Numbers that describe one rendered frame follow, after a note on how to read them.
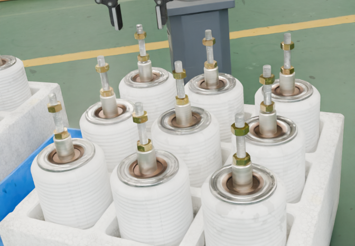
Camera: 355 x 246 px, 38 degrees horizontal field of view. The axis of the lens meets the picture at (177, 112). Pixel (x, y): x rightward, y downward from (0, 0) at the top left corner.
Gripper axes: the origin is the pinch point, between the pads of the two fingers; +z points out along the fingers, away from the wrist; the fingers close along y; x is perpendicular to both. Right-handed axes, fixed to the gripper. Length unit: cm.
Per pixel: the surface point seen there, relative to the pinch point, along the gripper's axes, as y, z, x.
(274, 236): 21.4, 14.2, -31.7
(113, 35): -37, 37, 89
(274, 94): 21.0, 9.4, -7.3
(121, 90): -3.6, 10.6, -3.3
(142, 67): -0.1, 7.6, -1.4
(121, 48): -30, 36, 76
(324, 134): 28.4, 16.8, -6.4
